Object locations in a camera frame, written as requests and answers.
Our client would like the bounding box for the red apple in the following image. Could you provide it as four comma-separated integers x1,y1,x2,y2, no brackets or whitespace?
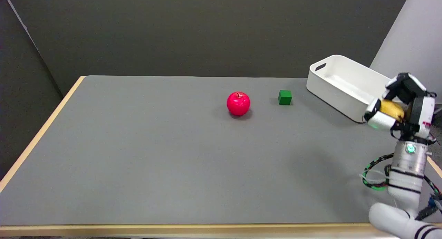
227,92,251,116

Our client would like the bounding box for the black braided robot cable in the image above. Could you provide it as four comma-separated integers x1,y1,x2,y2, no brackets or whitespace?
362,154,442,221

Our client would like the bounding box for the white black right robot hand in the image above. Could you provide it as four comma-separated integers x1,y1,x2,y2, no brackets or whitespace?
362,73,437,145

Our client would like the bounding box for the white plastic box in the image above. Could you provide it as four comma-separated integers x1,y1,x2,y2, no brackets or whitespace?
306,55,404,123

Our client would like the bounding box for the yellow pear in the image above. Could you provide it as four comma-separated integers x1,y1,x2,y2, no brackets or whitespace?
379,100,405,121

